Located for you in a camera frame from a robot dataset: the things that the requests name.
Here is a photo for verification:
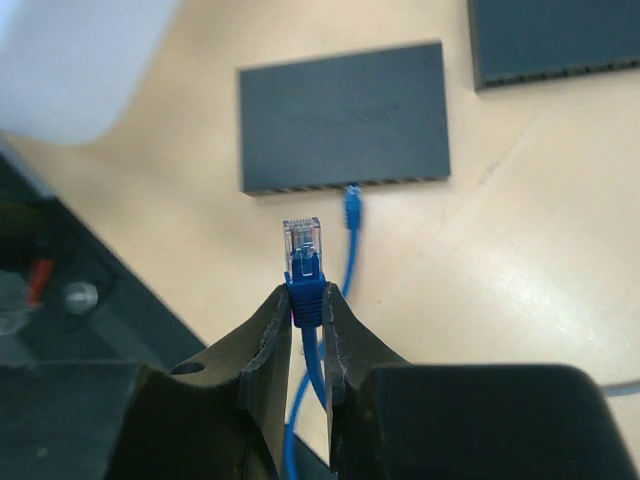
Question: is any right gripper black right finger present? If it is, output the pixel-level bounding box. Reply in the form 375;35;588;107
323;284;639;479

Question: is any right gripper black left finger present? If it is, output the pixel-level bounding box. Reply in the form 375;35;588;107
107;286;292;479

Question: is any light blue ethernet cable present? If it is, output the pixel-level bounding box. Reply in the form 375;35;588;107
340;183;365;296

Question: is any black network switch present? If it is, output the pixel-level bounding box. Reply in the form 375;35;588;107
237;41;451;195
467;0;639;90

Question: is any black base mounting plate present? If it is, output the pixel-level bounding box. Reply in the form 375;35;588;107
1;140;204;370

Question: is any white plastic basket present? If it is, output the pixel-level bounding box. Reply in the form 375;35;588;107
1;0;180;145

